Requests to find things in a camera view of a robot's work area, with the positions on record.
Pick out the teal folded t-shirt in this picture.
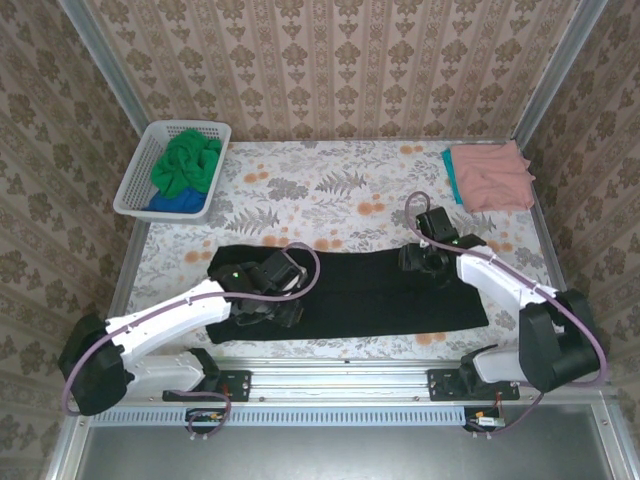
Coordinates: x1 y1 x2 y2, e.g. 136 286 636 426
440 149 464 205

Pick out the grey slotted cable duct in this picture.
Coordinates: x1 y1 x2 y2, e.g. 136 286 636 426
92 405 469 427

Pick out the pink folded t-shirt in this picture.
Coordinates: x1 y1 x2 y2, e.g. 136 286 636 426
449 140 534 213

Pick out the green t-shirt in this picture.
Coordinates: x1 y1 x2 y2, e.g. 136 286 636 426
150 129 224 199

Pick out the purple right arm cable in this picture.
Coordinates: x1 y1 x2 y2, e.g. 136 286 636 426
403 191 609 441

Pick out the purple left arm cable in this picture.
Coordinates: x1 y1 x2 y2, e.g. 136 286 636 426
60 242 321 444

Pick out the small electronics connector board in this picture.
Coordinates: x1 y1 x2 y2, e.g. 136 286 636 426
464 405 507 432
185 407 226 434

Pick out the aluminium table side rail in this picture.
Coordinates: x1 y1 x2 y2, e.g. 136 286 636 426
107 219 151 316
514 147 591 364

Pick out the grey metal panel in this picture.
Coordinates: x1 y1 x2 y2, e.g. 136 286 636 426
44 399 640 480

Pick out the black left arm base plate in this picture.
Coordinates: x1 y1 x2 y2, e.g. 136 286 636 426
162 368 251 403

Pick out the aluminium frame post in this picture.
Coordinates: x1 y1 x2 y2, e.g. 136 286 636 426
512 0 609 151
57 0 151 141

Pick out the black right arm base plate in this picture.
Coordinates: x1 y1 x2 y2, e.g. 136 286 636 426
427 368 520 403

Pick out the aluminium mounting rail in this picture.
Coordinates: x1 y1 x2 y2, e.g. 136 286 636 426
74 357 614 401

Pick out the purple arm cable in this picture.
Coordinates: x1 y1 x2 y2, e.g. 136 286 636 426
403 191 609 441
60 242 321 444

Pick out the white plastic basket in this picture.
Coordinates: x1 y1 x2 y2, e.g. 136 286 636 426
112 119 233 225

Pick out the floral tablecloth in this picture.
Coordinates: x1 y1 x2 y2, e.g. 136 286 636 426
114 139 574 361

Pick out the black t-shirt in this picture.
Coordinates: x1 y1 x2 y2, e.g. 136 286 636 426
205 244 490 346

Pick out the blue t-shirt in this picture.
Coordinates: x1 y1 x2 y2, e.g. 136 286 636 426
142 187 209 214

